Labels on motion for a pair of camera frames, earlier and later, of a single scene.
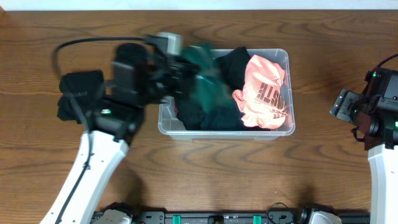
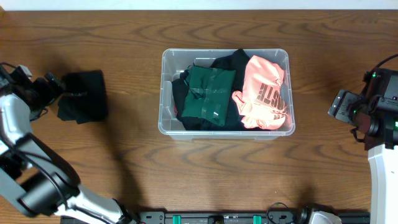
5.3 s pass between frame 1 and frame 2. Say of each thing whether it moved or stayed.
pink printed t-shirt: stayed
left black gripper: moved
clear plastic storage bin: stayed
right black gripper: stayed
